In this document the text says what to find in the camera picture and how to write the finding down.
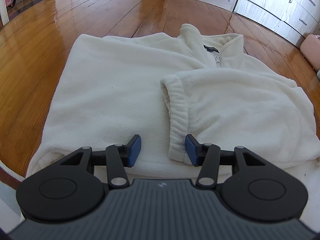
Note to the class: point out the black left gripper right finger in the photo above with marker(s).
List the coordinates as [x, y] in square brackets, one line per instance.
[246, 183]

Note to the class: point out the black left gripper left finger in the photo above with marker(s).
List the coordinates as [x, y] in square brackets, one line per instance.
[77, 184]

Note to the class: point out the cream fleece zip jacket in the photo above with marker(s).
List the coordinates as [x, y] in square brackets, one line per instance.
[164, 88]

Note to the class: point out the checked red grey rug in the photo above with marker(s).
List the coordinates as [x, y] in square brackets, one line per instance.
[11, 215]

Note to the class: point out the pink bag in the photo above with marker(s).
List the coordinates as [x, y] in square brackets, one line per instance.
[310, 49]

